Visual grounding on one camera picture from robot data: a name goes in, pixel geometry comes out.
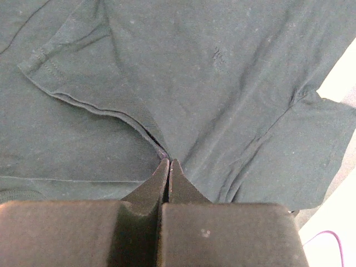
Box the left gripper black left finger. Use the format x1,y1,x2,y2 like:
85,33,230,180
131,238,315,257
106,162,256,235
1,159,170,266

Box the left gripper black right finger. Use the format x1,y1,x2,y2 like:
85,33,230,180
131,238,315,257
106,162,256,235
157,160,308,266

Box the black t shirt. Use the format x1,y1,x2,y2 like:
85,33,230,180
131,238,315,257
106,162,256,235
1,1,355,211

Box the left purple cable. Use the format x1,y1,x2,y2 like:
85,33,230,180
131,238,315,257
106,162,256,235
303,230,344,267

